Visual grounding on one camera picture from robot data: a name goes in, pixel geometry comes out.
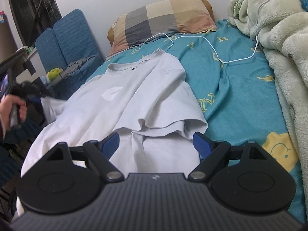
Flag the white t-shirt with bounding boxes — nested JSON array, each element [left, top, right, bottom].
[[21, 49, 208, 175]]

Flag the person's left hand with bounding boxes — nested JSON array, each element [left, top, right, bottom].
[[1, 94, 27, 139]]

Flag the white black desk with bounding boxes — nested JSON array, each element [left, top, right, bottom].
[[0, 48, 39, 84]]

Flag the green yellow plush toy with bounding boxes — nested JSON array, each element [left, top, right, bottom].
[[41, 68, 64, 85]]

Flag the green box on windowsill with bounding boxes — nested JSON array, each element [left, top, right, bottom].
[[27, 45, 36, 55]]

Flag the grey shark plush toy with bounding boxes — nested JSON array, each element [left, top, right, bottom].
[[60, 55, 95, 79]]

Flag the teal patterned bed sheet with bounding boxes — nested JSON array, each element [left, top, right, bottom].
[[95, 20, 306, 223]]

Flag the dark window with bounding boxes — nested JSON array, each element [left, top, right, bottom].
[[8, 0, 62, 46]]

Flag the checkered pillow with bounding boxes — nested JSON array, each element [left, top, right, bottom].
[[108, 0, 217, 56]]

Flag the light green fleece blanket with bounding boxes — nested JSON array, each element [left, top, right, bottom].
[[227, 0, 308, 164]]

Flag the white charging cable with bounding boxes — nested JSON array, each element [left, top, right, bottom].
[[139, 0, 293, 64]]

